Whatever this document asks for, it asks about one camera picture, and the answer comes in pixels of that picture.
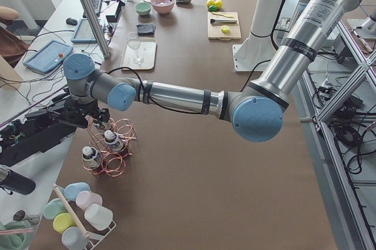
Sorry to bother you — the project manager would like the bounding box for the tea bottle white cap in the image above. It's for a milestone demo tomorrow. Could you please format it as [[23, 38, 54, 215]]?
[[104, 130, 124, 152]]

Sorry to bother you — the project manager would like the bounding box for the copper wire bottle basket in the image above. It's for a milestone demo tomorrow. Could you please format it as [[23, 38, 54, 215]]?
[[81, 117, 137, 178]]

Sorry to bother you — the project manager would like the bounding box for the pink bowl with ice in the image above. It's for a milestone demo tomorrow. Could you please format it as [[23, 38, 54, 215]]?
[[150, 0, 176, 14]]

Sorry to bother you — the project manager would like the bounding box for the green bowl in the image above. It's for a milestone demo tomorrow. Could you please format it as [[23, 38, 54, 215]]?
[[135, 2, 152, 16]]

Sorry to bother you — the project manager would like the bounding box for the yellow lemon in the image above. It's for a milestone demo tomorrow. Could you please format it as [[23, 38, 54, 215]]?
[[206, 0, 216, 9], [214, 0, 223, 9]]

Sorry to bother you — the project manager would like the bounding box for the green lime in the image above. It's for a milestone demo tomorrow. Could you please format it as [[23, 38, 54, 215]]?
[[208, 5, 217, 12]]

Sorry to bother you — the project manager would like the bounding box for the yellow plastic knife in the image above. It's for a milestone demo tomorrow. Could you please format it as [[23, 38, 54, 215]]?
[[212, 12, 234, 18]]

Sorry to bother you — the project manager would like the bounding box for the grey folded cloth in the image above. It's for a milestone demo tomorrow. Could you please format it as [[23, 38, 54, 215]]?
[[136, 24, 156, 36]]

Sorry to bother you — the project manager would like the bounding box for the steel muddler black tip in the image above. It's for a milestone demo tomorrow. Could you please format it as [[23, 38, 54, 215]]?
[[210, 18, 237, 25]]

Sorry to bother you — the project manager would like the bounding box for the blue teach pendant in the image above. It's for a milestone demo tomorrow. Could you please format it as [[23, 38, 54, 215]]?
[[23, 40, 73, 74], [70, 19, 96, 44]]

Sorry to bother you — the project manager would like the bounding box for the bamboo cutting board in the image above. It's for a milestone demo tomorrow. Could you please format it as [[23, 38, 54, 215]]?
[[207, 12, 241, 41]]

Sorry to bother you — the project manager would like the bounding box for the half lemon slice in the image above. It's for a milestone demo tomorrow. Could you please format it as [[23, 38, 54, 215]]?
[[221, 25, 230, 34]]

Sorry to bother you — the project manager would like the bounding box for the clear wine glass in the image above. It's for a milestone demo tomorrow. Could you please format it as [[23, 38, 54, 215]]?
[[127, 32, 144, 65]]

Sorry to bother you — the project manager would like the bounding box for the white rectangular tray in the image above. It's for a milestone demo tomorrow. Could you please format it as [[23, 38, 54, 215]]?
[[120, 38, 157, 71]]

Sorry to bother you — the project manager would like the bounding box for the blue cup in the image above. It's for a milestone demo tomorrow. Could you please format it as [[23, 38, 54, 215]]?
[[63, 182, 90, 201]]

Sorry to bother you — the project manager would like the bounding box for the pink cup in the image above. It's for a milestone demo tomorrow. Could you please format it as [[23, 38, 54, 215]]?
[[75, 191, 103, 211]]

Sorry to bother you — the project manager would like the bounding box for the black computer mouse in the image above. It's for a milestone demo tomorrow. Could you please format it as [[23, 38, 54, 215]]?
[[66, 18, 78, 26]]

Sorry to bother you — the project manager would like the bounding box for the black thermos bottle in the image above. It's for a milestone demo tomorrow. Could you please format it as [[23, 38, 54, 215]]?
[[1, 167, 36, 195]]

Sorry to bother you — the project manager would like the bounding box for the green cup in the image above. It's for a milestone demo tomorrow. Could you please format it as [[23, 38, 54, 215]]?
[[43, 198, 67, 220]]

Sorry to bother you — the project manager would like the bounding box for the white cup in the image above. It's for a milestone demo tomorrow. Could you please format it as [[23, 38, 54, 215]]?
[[84, 204, 113, 231]]

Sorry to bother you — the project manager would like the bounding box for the yellow cup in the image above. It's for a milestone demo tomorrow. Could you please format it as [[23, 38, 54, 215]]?
[[52, 212, 76, 234]]

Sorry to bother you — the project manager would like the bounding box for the grey cup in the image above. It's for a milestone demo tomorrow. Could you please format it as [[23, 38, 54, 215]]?
[[61, 226, 89, 250]]

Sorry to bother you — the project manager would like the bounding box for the white cup rack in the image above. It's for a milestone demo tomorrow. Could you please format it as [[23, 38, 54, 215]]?
[[53, 184, 117, 249]]

